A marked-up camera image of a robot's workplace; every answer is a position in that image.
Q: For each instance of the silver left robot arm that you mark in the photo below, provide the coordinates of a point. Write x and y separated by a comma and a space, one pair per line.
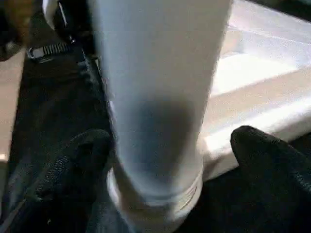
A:
48, 49

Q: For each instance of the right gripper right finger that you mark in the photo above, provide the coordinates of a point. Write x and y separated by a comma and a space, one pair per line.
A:
274, 184

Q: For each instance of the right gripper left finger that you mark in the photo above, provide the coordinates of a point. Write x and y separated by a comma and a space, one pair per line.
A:
68, 184

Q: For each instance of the white plastic table leg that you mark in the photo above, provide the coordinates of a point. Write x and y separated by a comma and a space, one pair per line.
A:
158, 72

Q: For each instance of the white plastic table top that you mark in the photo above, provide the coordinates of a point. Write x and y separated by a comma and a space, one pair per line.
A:
255, 85

